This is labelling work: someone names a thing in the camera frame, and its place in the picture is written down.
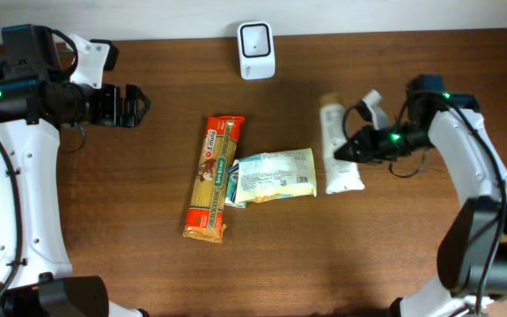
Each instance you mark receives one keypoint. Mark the orange spaghetti pasta pack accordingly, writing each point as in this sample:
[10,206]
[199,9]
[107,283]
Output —
[205,214]

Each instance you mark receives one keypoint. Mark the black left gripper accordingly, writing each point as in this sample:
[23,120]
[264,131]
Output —
[115,104]

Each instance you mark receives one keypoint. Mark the yellow wet wipes pack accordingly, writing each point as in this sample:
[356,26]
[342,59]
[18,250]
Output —
[275,175]

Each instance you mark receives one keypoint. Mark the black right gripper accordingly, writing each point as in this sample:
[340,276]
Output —
[364,143]

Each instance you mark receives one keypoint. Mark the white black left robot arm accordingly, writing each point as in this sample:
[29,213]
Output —
[50,80]

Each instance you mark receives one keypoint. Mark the white barcode scanner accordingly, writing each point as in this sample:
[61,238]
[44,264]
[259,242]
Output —
[257,58]

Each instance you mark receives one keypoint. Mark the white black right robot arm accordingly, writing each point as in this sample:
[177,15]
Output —
[472,258]

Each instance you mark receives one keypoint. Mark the teal pocket tissue pack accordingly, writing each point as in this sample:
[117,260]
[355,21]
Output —
[231,191]

